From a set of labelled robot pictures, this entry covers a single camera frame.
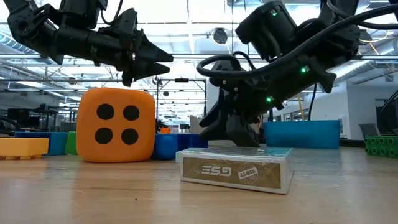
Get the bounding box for teal plastic bin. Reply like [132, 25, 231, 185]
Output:
[263, 120, 341, 150]

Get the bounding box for blue rounded toy brick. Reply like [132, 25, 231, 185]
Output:
[152, 133, 180, 161]

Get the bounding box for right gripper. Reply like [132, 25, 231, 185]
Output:
[199, 57, 336, 147]

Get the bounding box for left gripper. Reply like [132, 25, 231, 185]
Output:
[91, 27, 174, 88]

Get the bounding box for long ceiling light rail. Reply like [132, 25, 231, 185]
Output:
[0, 54, 398, 62]

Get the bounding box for yellow cable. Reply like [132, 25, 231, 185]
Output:
[297, 96, 305, 121]

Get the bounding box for dark blue cable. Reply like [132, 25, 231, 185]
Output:
[308, 83, 318, 121]

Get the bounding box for green studded toy brick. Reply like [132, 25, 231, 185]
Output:
[363, 136, 398, 159]

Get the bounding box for orange foam die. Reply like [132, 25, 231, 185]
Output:
[76, 87, 157, 164]

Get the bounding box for dark background desks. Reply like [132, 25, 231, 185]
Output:
[0, 104, 78, 134]

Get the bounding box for large blue toy brick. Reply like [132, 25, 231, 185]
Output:
[14, 131, 68, 157]

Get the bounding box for yellow long toy brick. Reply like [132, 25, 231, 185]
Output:
[0, 138, 50, 161]

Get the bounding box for grey office chair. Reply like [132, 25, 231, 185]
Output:
[358, 123, 381, 139]

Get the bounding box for grey plastic bin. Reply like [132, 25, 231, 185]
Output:
[189, 115, 265, 147]

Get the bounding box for white gold-sided card box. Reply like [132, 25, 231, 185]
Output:
[179, 146, 295, 195]

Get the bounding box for white building column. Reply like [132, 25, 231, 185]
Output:
[206, 79, 219, 116]

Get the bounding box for black aluminium table frame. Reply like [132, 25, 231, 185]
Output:
[339, 138, 365, 148]

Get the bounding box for ceiling cord reel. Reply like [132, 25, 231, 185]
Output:
[212, 27, 229, 45]

